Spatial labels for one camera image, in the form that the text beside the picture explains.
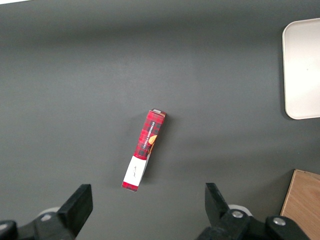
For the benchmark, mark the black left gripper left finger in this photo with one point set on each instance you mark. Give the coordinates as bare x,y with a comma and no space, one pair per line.
72,212

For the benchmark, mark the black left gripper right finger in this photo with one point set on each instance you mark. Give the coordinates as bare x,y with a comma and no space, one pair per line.
220,220

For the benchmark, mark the beige rectangular tray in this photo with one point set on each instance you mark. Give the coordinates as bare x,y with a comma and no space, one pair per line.
302,70

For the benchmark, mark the wooden drawer cabinet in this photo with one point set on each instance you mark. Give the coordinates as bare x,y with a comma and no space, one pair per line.
302,202

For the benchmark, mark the red plaid cookie box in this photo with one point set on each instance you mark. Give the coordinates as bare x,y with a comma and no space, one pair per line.
147,135

